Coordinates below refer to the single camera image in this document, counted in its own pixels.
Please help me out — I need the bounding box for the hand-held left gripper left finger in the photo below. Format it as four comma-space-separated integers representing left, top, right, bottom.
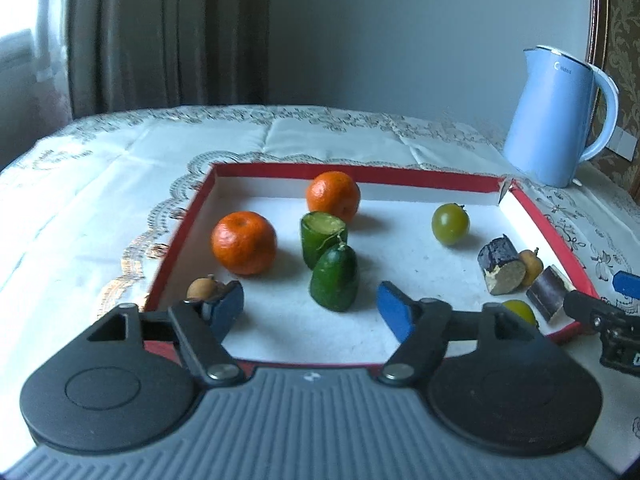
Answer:
87, 281, 246, 401

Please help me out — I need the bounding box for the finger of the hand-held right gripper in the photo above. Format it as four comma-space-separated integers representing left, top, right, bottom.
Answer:
562, 290, 626, 333
612, 270, 640, 298

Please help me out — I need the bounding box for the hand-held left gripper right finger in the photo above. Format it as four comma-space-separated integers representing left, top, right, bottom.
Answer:
377, 281, 543, 400

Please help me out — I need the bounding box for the brown longan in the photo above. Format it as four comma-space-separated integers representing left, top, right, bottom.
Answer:
186, 275, 226, 306

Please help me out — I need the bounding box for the red cardboard tray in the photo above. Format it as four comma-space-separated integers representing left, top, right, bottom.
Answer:
142, 161, 601, 368

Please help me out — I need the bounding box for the yellow green tomato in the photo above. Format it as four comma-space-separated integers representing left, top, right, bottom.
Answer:
501, 300, 538, 328

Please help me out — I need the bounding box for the orange tangerine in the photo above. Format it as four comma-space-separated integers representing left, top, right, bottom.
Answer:
211, 211, 278, 276
306, 171, 361, 226

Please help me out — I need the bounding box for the small brown pear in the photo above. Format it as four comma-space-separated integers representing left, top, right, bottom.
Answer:
520, 247, 544, 287

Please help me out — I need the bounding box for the green cucumber piece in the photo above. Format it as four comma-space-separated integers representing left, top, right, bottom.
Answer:
309, 243, 359, 312
300, 211, 348, 271

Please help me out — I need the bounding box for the light blue electric kettle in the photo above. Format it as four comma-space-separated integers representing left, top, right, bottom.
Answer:
502, 46, 619, 188

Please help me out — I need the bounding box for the white embroidered tablecloth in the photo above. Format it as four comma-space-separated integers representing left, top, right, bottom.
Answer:
0, 105, 640, 461

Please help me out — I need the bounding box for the wooden framed wallpaper panel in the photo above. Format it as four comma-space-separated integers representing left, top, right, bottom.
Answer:
585, 0, 640, 196

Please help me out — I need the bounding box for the brown patterned curtain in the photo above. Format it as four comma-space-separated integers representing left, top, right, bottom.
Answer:
65, 0, 273, 118

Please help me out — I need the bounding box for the window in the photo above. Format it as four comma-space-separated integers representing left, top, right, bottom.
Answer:
0, 0, 71, 131

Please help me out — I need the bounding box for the white wall switch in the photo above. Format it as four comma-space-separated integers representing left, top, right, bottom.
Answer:
607, 127, 638, 161

